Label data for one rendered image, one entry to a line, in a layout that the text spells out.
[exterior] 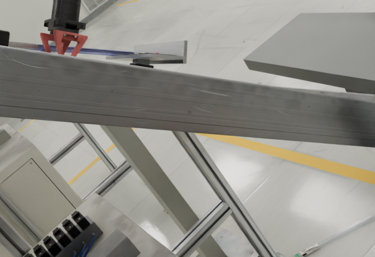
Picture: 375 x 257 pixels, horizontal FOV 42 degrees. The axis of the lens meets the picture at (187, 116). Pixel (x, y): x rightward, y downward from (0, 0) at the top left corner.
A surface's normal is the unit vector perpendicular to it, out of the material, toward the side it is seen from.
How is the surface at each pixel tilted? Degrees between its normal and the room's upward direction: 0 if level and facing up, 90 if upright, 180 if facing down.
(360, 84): 90
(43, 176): 90
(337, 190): 0
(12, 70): 90
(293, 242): 0
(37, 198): 90
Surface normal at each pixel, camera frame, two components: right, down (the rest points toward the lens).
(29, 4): 0.47, 0.11
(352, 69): -0.52, -0.76
